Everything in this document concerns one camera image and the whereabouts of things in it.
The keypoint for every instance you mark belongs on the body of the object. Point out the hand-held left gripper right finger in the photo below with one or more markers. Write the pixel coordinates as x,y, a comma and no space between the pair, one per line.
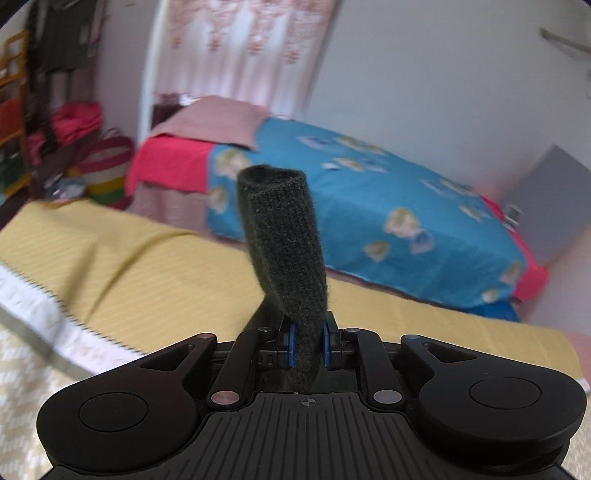
326,346

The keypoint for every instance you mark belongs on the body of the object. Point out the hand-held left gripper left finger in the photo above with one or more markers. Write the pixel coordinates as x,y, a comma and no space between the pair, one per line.
290,346

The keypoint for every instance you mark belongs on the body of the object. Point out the dark green knit sweater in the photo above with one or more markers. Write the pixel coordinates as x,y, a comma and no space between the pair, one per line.
281,240

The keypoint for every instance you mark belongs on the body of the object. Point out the pink clothes pile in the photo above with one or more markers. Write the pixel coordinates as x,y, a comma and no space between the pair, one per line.
74,122

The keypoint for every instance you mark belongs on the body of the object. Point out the dark hanging clothes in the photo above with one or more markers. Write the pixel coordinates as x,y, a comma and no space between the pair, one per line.
55,41

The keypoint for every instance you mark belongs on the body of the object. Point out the blue printed bed sheet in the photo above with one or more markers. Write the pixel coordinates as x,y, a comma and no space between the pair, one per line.
369,194

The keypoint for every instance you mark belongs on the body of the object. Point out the dusty pink bed skirt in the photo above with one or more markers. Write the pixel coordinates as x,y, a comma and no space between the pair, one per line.
166,203

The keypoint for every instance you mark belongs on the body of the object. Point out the dusty pink pillow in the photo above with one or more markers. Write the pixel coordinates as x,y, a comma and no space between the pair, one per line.
212,120

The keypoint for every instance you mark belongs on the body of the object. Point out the striped woven basket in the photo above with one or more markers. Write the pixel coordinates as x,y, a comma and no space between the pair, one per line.
108,170

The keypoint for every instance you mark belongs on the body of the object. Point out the grey cabinet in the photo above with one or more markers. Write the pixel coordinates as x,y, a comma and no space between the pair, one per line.
554,198

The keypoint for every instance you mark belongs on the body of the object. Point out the white floral curtain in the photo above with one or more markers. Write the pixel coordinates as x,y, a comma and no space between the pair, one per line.
249,46

